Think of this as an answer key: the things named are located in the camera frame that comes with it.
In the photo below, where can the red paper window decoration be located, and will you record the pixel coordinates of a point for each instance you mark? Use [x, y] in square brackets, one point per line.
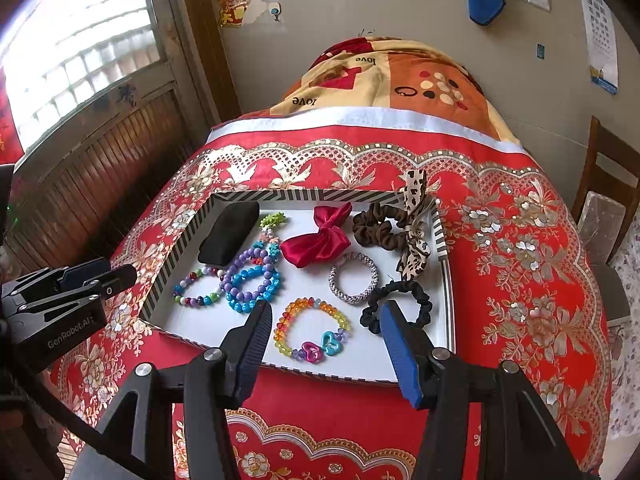
[7, 125]

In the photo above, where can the orange printed blanket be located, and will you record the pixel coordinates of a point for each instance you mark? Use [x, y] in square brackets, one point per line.
[425, 60]

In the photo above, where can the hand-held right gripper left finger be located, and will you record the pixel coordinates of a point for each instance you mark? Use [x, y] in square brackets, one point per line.
[250, 360]

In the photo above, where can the small wall hook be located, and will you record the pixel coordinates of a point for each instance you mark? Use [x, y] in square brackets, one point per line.
[274, 11]

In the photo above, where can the black velvet pouch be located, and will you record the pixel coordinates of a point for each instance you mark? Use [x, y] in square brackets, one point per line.
[227, 235]

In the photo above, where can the wall calendar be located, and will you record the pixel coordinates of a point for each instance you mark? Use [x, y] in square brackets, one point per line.
[600, 35]

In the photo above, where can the brown scrunchie with leopard ribbon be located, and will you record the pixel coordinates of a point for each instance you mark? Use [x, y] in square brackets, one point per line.
[375, 230]

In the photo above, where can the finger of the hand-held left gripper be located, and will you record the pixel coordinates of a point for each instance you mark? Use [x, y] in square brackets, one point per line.
[109, 285]
[85, 271]

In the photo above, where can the bright window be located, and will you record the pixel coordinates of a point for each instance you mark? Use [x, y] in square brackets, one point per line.
[75, 35]

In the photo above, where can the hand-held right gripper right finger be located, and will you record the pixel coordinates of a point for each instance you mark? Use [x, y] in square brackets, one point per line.
[400, 360]

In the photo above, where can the brown wooden slatted panel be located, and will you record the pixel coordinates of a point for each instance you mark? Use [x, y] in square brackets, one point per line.
[100, 160]

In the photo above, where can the yellow red wall sticker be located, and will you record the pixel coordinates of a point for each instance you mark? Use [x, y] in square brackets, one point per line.
[235, 7]

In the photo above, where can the white floral cloth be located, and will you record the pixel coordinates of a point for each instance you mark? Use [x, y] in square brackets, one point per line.
[627, 360]

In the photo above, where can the wooden chair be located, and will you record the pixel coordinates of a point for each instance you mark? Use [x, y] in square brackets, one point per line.
[607, 145]

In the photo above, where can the red satin bow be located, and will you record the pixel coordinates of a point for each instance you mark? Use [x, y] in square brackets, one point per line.
[315, 245]

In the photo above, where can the black scrunchie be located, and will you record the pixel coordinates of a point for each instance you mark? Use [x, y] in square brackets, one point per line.
[370, 317]

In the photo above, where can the red embroidered bedspread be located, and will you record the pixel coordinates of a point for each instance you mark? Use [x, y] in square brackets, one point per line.
[500, 260]

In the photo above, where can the striped-rim white tray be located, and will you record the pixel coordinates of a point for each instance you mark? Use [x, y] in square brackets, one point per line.
[307, 287]

